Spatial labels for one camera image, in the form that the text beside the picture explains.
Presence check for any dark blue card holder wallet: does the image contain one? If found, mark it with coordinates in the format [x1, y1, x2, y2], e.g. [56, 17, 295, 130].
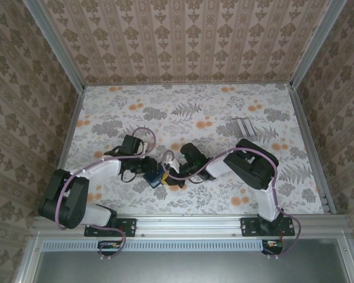
[143, 168, 167, 189]

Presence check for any floral patterned table cover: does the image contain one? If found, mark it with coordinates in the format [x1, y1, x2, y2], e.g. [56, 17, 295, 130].
[48, 83, 328, 216]

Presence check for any black connector board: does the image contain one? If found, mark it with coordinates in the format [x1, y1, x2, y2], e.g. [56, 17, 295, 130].
[97, 240, 122, 256]
[261, 240, 284, 255]

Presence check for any grey metal panel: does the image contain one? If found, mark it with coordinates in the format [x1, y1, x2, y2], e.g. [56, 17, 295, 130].
[32, 250, 352, 283]

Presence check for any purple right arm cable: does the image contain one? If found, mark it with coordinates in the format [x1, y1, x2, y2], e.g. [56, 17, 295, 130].
[162, 149, 302, 260]

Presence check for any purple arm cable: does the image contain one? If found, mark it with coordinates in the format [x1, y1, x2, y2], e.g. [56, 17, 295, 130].
[162, 149, 302, 260]
[55, 126, 158, 262]

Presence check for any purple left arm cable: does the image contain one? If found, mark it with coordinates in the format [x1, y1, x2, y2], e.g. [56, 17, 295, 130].
[55, 126, 158, 262]

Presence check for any aluminium mounting rail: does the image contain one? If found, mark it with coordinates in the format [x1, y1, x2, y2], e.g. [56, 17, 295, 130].
[32, 214, 349, 238]

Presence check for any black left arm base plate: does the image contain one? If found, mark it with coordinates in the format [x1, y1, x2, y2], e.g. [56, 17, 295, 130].
[84, 217, 137, 237]

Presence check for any white slotted cable duct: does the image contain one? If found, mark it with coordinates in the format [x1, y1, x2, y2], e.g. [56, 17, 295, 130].
[42, 240, 268, 252]

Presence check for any aluminium table side rail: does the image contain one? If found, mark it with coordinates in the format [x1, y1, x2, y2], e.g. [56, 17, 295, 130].
[290, 85, 336, 215]
[45, 87, 88, 216]

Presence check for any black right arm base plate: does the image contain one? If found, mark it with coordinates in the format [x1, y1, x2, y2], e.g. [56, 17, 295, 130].
[240, 217, 296, 237]

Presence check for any aluminium frame post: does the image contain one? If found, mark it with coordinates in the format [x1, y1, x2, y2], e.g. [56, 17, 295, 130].
[290, 0, 348, 89]
[25, 0, 86, 93]

